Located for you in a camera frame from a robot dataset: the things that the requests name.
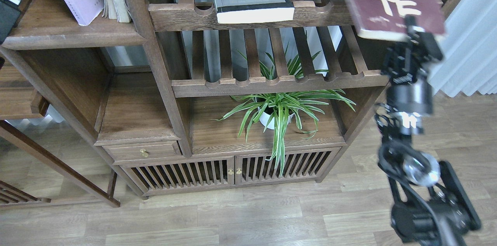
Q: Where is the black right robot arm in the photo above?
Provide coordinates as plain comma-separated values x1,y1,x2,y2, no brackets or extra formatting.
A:
375,16,481,246

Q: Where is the white plant pot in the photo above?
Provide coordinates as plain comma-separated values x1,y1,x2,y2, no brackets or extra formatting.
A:
257,107,295,130

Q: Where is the brass drawer knob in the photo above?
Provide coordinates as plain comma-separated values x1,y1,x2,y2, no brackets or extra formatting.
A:
140,149,149,158

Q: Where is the wooden side furniture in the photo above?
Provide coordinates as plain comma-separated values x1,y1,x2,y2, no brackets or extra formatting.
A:
0,56,120,208

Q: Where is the maroon book with white characters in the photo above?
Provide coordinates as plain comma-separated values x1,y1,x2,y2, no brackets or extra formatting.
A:
346,0,446,41

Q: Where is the white curtain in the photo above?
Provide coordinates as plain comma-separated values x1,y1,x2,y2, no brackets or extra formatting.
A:
428,0,497,97

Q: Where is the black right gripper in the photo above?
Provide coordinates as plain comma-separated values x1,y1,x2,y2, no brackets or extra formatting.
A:
382,16,443,116

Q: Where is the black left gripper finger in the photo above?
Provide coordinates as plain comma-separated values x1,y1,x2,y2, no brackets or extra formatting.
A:
0,0,22,44

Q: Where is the green spider plant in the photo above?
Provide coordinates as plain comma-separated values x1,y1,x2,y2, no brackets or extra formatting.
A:
212,31,356,177

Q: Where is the dark wooden bookshelf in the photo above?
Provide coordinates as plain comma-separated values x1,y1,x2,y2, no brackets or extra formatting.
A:
0,0,486,200

